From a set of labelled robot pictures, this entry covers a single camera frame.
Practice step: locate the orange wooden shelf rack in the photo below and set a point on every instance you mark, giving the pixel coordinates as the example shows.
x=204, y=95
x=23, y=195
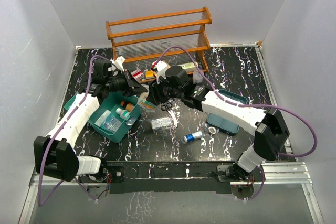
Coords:
x=141, y=41

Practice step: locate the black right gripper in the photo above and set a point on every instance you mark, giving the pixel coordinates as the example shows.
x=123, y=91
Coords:
x=154, y=96

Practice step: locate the black handled scissors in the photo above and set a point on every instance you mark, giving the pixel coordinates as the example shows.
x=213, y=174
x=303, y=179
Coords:
x=168, y=108

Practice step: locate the green medicine kit box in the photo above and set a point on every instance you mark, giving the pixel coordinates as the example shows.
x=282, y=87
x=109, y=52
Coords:
x=89, y=110

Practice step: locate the brown orange-capped syrup bottle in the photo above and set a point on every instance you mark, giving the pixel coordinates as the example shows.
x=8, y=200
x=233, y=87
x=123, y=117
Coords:
x=127, y=105

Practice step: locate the cream long medicine box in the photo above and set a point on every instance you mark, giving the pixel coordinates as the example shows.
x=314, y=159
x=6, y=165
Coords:
x=189, y=67

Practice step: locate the blue divided tray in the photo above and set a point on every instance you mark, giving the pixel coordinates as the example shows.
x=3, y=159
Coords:
x=223, y=121

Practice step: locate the white green medicine bottle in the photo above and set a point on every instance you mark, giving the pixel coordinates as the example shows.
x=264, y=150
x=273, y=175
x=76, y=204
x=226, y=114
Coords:
x=123, y=113

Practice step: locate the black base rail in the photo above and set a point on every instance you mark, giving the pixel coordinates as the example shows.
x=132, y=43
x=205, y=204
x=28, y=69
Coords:
x=163, y=177

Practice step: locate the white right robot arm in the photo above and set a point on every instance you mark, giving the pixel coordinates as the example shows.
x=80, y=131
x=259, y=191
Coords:
x=268, y=127

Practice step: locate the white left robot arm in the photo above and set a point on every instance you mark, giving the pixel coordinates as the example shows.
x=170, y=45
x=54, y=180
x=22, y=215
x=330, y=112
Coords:
x=55, y=154

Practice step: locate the red white medicine box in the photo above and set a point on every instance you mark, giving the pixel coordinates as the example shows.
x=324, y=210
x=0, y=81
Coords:
x=137, y=74

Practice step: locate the blue white mask packet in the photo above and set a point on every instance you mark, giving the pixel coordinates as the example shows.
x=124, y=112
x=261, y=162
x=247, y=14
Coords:
x=108, y=122

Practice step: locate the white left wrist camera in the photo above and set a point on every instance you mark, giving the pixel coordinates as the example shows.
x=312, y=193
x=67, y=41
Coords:
x=117, y=64

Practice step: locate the yellow grey small box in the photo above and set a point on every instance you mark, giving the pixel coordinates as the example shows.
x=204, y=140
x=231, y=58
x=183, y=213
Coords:
x=149, y=74

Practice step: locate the blue white small tube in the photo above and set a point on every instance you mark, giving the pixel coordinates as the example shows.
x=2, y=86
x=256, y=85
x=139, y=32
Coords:
x=191, y=137

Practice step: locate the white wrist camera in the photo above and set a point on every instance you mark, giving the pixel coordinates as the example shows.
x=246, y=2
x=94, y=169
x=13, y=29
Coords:
x=159, y=69
x=117, y=64

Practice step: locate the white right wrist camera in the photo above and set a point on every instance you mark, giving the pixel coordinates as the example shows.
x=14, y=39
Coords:
x=159, y=69

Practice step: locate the clear round plastic jar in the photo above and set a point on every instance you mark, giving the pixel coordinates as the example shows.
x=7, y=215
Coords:
x=197, y=77

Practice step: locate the bagged white gauze pads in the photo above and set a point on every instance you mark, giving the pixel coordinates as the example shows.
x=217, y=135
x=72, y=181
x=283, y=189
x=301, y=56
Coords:
x=162, y=123

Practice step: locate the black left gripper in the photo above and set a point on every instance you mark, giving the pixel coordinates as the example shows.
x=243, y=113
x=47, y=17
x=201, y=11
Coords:
x=133, y=86

